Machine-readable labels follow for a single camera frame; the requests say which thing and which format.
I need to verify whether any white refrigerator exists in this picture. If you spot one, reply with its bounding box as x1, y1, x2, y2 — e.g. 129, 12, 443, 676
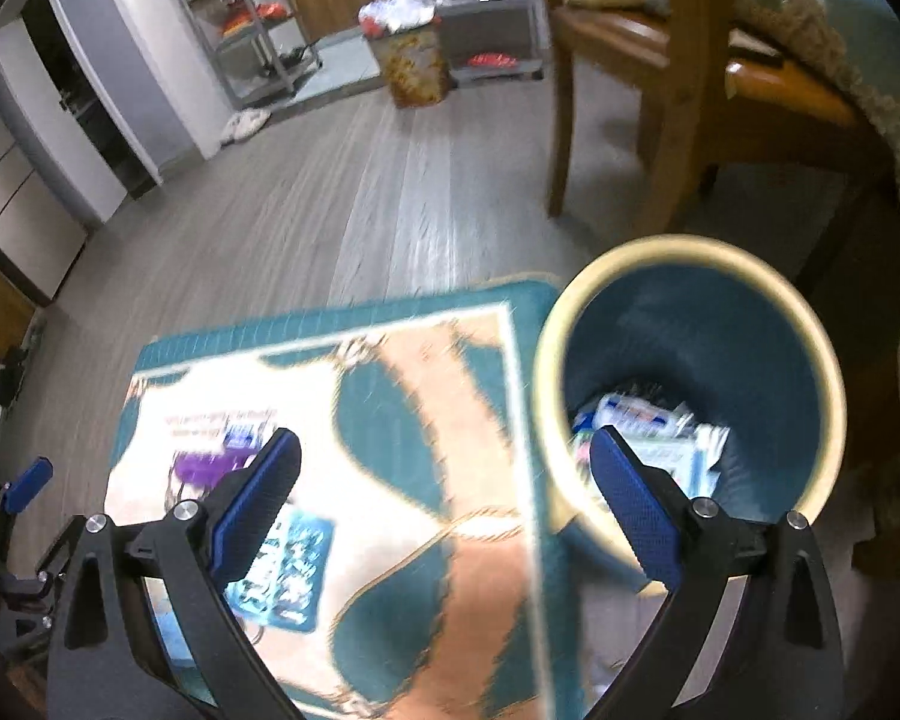
0, 21, 134, 302

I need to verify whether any steel shelf rack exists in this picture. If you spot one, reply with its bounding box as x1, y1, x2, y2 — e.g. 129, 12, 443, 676
160, 0, 325, 111

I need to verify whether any teal and orange printed mat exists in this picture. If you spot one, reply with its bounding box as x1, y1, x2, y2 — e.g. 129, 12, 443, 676
105, 281, 587, 720

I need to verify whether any red and orange bag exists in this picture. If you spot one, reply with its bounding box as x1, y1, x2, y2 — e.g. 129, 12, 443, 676
223, 3, 299, 36

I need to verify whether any blue and white wipes packet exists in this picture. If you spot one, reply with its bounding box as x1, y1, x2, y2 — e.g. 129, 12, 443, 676
572, 390, 692, 442

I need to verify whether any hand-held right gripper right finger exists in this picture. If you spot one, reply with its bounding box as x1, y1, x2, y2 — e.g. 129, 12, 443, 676
585, 425, 847, 720

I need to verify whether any wooden chair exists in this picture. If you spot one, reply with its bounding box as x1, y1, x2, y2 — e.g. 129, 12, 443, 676
529, 0, 875, 239

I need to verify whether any blue bin with yellow rim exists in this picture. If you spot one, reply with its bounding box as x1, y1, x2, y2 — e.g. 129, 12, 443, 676
532, 235, 847, 595

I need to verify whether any grey storage trolley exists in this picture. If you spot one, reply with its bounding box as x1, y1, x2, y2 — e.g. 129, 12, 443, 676
411, 0, 550, 89

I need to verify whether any teal tablecloth with beige trim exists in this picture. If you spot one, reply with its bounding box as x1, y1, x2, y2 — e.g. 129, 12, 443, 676
726, 0, 900, 460

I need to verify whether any floral patterned trash can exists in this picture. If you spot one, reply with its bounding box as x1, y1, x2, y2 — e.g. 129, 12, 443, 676
358, 0, 452, 109

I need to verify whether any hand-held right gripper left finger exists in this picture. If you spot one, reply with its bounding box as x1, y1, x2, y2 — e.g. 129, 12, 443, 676
45, 427, 302, 720

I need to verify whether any light blue printed packet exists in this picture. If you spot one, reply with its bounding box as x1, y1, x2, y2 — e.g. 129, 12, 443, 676
223, 508, 336, 636

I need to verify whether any purple plastic wrapper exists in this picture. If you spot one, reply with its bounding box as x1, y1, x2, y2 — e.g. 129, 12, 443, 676
169, 448, 251, 490

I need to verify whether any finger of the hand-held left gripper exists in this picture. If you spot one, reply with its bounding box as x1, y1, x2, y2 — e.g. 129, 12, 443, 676
0, 529, 83, 601
0, 456, 55, 535

